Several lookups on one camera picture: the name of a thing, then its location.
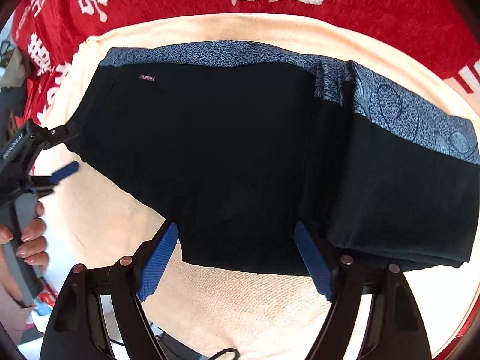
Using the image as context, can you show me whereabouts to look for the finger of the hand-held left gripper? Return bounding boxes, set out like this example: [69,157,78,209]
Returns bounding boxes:
[32,122,81,151]
[28,160,81,199]

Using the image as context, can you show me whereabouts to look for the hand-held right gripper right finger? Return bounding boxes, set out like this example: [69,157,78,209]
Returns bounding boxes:
[294,221,432,360]

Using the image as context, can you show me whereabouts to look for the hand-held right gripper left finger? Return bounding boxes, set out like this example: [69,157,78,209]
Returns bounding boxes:
[39,220,179,360]

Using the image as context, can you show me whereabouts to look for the black pants with blue trim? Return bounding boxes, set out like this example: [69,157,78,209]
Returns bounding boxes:
[65,40,480,276]

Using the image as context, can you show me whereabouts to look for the person's left hand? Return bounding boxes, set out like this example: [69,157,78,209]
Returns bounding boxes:
[0,200,50,301]

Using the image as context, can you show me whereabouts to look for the peach towel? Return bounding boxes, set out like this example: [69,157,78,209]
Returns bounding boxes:
[39,12,480,360]

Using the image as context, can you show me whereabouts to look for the red printed blanket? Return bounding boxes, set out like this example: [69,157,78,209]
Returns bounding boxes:
[10,0,480,360]

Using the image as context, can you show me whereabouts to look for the black cable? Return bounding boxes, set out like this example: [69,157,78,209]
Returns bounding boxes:
[202,348,241,360]

